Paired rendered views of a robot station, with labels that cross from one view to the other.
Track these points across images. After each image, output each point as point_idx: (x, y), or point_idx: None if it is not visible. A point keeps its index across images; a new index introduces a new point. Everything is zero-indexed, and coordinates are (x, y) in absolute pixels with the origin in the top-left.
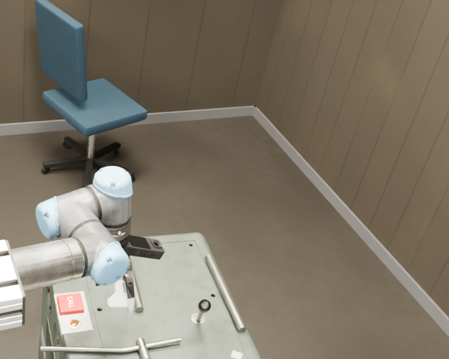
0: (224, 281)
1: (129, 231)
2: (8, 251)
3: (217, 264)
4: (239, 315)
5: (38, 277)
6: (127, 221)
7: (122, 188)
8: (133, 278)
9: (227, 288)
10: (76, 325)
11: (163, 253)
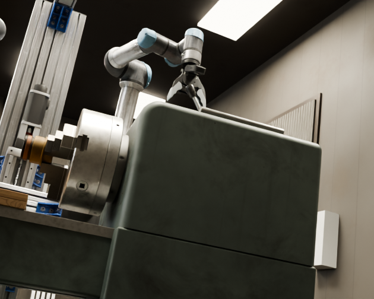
0: (252, 120)
1: (187, 55)
2: None
3: (281, 134)
4: (213, 110)
5: (129, 43)
6: (186, 48)
7: (187, 30)
8: None
9: (251, 126)
10: None
11: (195, 66)
